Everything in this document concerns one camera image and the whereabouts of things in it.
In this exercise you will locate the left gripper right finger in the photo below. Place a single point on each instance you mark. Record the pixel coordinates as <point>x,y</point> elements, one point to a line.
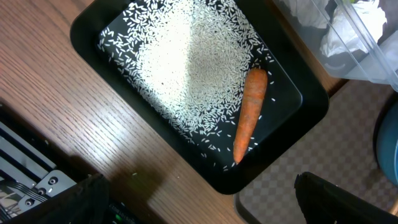
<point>323,202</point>

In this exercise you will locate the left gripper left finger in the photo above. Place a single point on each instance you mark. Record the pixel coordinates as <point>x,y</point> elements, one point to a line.
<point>85,202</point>

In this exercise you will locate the orange carrot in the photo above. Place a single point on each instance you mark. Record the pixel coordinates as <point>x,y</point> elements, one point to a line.
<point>255,87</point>

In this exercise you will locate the white tissue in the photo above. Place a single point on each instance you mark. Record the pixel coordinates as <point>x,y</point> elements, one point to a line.
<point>353,22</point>
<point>310,13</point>

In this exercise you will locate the brown serving tray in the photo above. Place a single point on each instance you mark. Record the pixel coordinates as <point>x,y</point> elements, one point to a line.
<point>338,149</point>

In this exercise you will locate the blue plate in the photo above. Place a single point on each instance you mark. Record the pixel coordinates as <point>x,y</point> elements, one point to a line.
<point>385,134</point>

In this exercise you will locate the black plastic tray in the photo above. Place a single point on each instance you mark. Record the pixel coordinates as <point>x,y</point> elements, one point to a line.
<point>295,99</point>

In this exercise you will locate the clear plastic bin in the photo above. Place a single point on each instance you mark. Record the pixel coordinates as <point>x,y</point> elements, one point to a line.
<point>379,65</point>

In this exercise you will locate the spilled white rice pile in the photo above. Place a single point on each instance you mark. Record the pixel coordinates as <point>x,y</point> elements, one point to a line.
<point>188,60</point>

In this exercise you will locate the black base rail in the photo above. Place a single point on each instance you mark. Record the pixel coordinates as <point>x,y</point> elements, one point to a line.
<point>32,170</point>

